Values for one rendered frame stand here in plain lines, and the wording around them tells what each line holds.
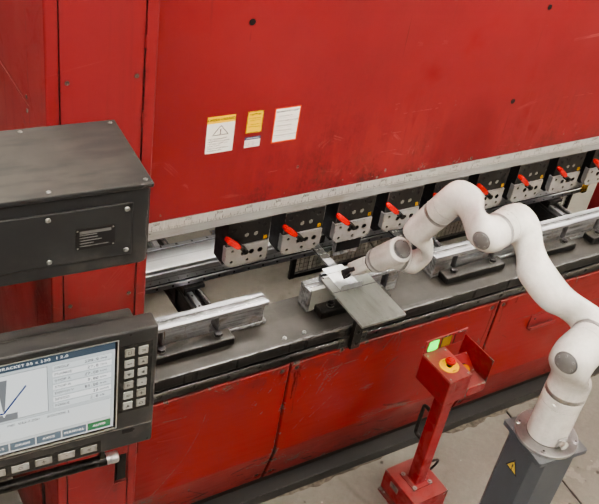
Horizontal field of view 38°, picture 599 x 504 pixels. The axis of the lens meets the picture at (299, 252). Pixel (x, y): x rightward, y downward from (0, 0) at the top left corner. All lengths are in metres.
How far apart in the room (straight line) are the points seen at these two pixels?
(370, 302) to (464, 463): 1.20
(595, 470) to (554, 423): 1.57
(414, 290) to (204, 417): 0.92
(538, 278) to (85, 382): 1.23
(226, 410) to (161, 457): 0.27
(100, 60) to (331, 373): 1.65
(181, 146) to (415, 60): 0.77
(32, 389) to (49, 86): 0.63
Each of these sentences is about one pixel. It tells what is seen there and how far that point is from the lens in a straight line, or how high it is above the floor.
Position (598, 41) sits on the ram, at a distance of 3.24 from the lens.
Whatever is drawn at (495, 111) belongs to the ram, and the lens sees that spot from 3.04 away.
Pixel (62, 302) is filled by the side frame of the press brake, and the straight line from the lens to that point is 2.25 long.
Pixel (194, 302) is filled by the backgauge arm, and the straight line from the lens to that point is 3.06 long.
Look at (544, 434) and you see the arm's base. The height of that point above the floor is 1.05.
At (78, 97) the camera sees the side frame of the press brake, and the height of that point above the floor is 1.94.
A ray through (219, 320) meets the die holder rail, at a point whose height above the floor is 0.94.
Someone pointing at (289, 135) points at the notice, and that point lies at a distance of 2.54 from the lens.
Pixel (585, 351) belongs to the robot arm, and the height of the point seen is 1.41.
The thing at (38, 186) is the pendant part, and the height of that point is 1.95.
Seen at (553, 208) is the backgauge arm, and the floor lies 0.86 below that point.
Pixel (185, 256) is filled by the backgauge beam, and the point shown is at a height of 0.98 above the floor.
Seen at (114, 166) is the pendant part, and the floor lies 1.95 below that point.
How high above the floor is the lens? 2.83
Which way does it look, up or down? 36 degrees down
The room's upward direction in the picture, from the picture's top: 10 degrees clockwise
